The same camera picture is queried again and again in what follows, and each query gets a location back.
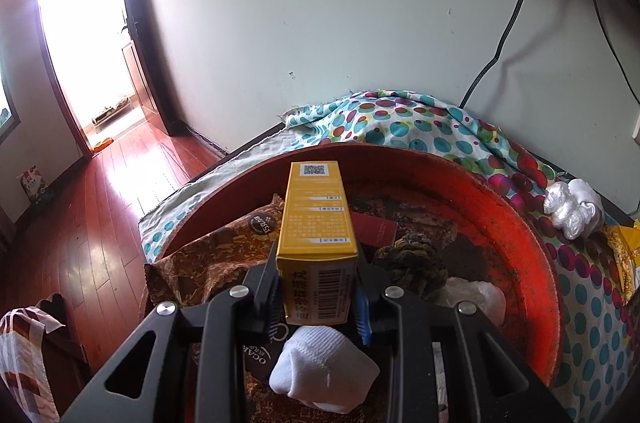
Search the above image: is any yellow snack packet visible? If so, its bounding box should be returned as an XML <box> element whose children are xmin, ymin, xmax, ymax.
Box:
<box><xmin>602</xmin><ymin>220</ymin><xmax>640</xmax><ymax>304</ymax></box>

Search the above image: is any wooden window frame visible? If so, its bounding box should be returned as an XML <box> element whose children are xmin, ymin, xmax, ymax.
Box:
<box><xmin>0</xmin><ymin>70</ymin><xmax>22</xmax><ymax>140</ymax></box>

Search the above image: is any white rolled sock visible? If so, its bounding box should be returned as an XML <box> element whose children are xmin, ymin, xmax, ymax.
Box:
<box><xmin>269</xmin><ymin>324</ymin><xmax>381</xmax><ymax>414</ymax></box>

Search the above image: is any striped plastic bag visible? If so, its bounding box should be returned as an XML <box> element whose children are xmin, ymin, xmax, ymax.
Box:
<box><xmin>0</xmin><ymin>308</ymin><xmax>66</xmax><ymax>423</ymax></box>

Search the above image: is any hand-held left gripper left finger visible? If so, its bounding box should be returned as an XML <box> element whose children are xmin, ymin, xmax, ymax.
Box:
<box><xmin>60</xmin><ymin>230</ymin><xmax>282</xmax><ymax>423</ymax></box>

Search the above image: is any dark wooden door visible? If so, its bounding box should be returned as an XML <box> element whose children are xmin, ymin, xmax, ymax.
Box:
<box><xmin>114</xmin><ymin>0</ymin><xmax>192</xmax><ymax>139</ymax></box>

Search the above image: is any thin black cable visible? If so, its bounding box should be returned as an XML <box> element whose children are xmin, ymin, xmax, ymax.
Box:
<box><xmin>589</xmin><ymin>0</ymin><xmax>640</xmax><ymax>100</ymax></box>

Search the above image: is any yellow medicine box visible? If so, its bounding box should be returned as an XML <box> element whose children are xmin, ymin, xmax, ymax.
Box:
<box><xmin>275</xmin><ymin>160</ymin><xmax>361</xmax><ymax>326</ymax></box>

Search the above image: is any polka dot cloth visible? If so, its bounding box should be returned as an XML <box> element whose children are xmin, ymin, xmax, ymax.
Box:
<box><xmin>140</xmin><ymin>89</ymin><xmax>640</xmax><ymax>423</ymax></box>

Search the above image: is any crumpled clear plastic bag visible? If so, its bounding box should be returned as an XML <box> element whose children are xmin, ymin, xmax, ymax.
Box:
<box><xmin>435</xmin><ymin>275</ymin><xmax>508</xmax><ymax>326</ymax></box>

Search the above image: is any printed bag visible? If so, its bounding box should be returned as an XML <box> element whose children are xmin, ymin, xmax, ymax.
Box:
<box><xmin>20</xmin><ymin>166</ymin><xmax>54</xmax><ymax>204</ymax></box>

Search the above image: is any red small box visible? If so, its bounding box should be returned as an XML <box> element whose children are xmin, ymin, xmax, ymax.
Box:
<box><xmin>350</xmin><ymin>209</ymin><xmax>398</xmax><ymax>249</ymax></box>

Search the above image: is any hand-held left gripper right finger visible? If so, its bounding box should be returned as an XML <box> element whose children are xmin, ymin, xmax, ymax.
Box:
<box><xmin>352</xmin><ymin>260</ymin><xmax>571</xmax><ymax>423</ymax></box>

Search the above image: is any dark wooden chair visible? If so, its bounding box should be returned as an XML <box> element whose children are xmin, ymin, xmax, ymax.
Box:
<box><xmin>30</xmin><ymin>293</ymin><xmax>94</xmax><ymax>385</ymax></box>

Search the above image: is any woven rope ball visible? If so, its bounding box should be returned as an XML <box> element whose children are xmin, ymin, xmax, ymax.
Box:
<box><xmin>370</xmin><ymin>233</ymin><xmax>451</xmax><ymax>301</ymax></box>

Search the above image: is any red round basin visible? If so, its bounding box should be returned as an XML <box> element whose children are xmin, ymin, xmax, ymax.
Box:
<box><xmin>145</xmin><ymin>143</ymin><xmax>563</xmax><ymax>423</ymax></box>

